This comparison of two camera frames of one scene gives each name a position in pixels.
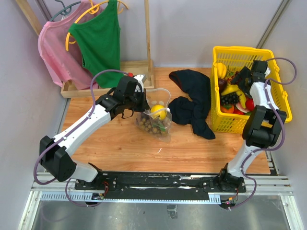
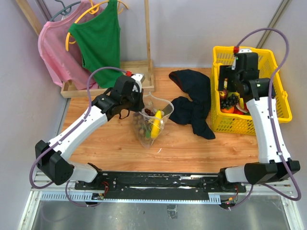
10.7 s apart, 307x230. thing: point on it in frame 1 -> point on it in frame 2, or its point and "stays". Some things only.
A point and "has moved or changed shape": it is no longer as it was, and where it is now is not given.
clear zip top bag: x=156 y=121 has moved or changed shape
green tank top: x=99 y=38 stays
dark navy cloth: x=195 y=111 stays
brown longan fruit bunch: x=159 y=126 -> x=143 y=128
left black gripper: x=144 y=106 stays
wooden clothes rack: x=144 y=69 stays
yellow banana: x=234 y=88 has moved or changed shape
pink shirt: x=61 y=53 stays
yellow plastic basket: x=239 y=58 stays
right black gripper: x=244 y=74 -> x=225 y=72
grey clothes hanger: x=67 y=9 stays
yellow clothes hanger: x=93 y=11 stays
